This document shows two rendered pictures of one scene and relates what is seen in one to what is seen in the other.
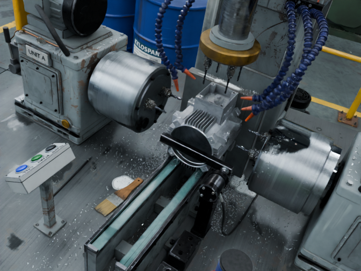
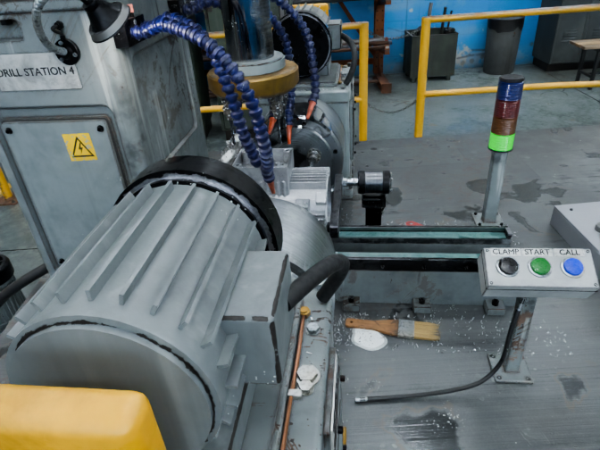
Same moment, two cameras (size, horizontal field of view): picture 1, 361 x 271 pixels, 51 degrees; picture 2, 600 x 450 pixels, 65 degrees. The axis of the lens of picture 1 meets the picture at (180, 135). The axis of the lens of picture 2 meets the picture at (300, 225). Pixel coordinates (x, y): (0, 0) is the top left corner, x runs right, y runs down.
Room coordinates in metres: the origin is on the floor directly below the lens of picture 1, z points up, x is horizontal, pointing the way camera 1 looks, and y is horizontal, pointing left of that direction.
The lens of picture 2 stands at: (1.21, 0.85, 1.55)
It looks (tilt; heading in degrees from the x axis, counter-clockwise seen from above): 32 degrees down; 255
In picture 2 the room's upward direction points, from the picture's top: 4 degrees counter-clockwise
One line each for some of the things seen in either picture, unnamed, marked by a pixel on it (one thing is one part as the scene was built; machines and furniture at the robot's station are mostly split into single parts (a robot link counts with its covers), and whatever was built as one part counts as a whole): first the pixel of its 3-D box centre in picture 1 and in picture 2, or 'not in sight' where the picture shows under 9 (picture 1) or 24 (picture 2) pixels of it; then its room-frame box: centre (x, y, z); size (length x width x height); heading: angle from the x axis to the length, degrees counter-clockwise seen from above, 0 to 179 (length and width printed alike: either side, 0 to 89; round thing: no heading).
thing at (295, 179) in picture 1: (301, 170); (301, 144); (0.87, -0.38, 1.04); 0.41 x 0.25 x 0.25; 67
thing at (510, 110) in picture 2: not in sight; (506, 106); (0.39, -0.14, 1.14); 0.06 x 0.06 x 0.04
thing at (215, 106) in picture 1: (215, 103); (264, 172); (1.04, -0.09, 1.11); 0.12 x 0.11 x 0.07; 157
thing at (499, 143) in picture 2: not in sight; (501, 139); (0.39, -0.14, 1.05); 0.06 x 0.06 x 0.04
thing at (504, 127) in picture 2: not in sight; (504, 123); (0.39, -0.14, 1.10); 0.06 x 0.06 x 0.04
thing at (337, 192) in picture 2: (195, 153); (337, 203); (0.88, -0.06, 1.01); 0.26 x 0.04 x 0.03; 67
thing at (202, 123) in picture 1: (204, 131); (286, 209); (1.00, -0.08, 1.01); 0.20 x 0.19 x 0.19; 157
